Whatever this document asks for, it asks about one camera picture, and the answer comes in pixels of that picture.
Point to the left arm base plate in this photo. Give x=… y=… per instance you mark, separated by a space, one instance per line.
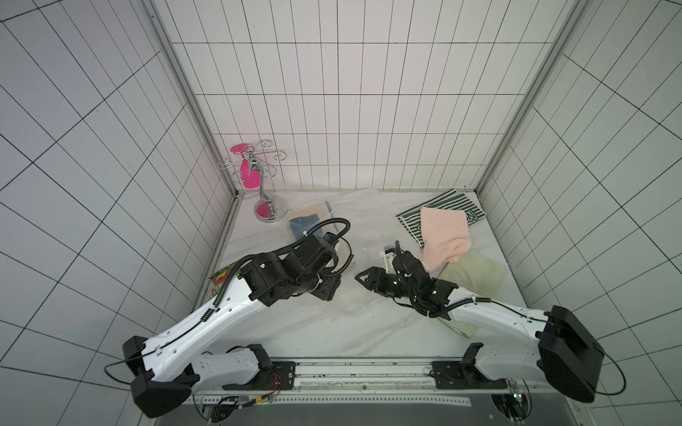
x=280 y=375

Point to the green striped Doraemon towel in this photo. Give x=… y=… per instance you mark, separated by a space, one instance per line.
x=452 y=200

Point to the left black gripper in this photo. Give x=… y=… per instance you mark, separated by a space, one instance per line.
x=329 y=284

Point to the chrome cup holder stand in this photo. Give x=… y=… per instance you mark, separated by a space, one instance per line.
x=270 y=208

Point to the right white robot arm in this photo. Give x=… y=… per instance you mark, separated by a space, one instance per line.
x=552 y=346

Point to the blue and cream towel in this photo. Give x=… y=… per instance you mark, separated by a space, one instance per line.
x=304 y=217

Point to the pink towel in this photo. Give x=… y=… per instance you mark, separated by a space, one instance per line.
x=445 y=235

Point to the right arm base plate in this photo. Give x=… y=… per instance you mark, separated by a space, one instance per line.
x=459 y=376

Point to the clear plastic vacuum bag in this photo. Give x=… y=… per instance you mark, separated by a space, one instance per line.
x=356 y=322

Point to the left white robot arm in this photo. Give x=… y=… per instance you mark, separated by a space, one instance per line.
x=169 y=367

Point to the colourful snack packet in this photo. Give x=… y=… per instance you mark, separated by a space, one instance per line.
x=219 y=280

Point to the pink plastic cup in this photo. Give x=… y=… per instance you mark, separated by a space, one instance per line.
x=248 y=166

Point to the aluminium mounting rail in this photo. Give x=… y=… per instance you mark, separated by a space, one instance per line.
x=346 y=375

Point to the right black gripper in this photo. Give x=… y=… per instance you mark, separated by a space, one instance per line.
x=386 y=280

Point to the light green towel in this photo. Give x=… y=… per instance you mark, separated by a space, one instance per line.
x=477 y=273

